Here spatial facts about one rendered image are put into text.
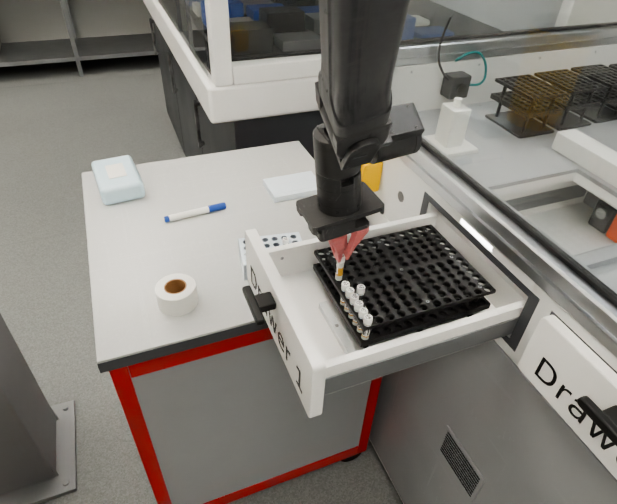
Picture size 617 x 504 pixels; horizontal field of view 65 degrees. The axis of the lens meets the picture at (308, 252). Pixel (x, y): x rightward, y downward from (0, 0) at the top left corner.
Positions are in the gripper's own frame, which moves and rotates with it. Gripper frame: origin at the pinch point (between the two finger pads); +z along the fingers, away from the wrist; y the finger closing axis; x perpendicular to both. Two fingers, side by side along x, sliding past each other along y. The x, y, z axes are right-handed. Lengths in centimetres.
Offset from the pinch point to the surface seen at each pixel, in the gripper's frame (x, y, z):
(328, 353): -7.7, -6.0, 10.7
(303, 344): -11.8, -10.6, 0.8
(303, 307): 2.1, -6.0, 10.8
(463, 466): -17, 17, 49
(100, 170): 62, -33, 11
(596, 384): -28.4, 20.6, 6.5
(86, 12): 414, -37, 61
